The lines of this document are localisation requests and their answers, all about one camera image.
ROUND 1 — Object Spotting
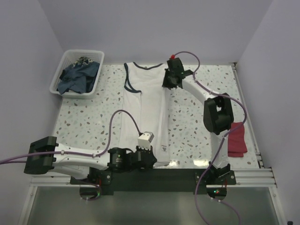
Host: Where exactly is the white tank top navy trim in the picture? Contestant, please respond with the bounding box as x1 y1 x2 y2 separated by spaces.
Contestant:
119 62 170 167

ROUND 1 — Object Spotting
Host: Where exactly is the red tank top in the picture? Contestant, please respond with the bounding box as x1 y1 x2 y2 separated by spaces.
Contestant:
228 122 248 158

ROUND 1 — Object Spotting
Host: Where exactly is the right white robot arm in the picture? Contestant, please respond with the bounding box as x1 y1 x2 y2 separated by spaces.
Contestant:
163 55 234 184

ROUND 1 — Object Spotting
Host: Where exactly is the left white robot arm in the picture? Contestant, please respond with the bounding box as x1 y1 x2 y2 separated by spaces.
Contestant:
23 136 157 184

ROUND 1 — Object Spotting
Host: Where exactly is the patterned tank top in basket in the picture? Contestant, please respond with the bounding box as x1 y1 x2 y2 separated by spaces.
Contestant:
75 56 92 64

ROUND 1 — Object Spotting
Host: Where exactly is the blue denim tank top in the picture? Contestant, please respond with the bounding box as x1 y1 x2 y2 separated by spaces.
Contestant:
57 62 99 94

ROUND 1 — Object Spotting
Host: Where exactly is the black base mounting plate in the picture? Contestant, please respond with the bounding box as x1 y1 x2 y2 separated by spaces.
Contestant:
69 167 236 196

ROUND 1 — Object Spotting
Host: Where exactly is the white plastic basket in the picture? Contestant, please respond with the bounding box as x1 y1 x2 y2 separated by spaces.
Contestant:
49 49 104 99

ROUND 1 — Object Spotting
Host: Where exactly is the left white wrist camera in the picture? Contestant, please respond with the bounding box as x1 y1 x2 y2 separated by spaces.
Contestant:
137 132 154 150

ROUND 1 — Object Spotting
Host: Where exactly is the aluminium front rail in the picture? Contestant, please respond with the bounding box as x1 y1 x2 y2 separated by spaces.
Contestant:
30 176 71 187

